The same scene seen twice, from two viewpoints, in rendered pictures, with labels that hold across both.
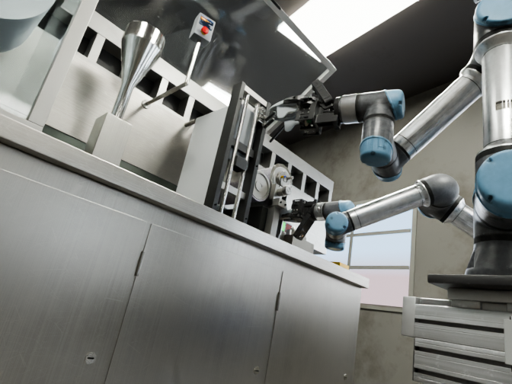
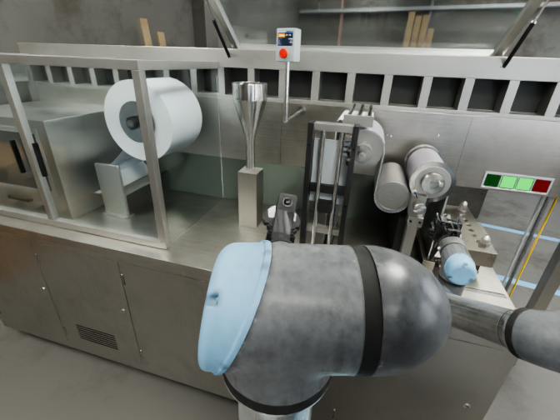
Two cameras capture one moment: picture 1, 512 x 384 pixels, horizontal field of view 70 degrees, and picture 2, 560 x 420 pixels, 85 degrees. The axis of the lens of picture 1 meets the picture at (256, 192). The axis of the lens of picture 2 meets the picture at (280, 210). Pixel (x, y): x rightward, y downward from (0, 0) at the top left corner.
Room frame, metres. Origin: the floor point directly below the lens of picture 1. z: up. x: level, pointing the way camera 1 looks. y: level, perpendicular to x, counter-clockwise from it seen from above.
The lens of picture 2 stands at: (0.54, -0.67, 1.61)
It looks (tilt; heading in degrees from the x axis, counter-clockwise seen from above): 26 degrees down; 58
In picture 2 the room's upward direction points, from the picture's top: 2 degrees clockwise
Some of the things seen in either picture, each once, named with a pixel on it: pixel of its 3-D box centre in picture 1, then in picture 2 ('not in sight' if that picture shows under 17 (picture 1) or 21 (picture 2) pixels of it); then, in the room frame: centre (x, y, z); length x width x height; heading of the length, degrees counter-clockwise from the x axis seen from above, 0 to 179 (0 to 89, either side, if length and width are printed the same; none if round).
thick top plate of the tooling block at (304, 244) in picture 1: (270, 245); (457, 230); (1.75, -0.12, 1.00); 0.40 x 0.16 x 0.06; 43
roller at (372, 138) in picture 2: not in sight; (364, 142); (1.44, 0.18, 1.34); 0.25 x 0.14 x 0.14; 43
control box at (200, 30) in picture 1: (203, 29); (287, 45); (1.16, 0.33, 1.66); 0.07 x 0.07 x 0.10; 31
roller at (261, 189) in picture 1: (238, 188); (391, 185); (1.52, 0.08, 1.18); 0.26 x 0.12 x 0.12; 43
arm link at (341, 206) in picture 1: (339, 211); (457, 264); (1.35, -0.33, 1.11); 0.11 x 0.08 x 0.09; 43
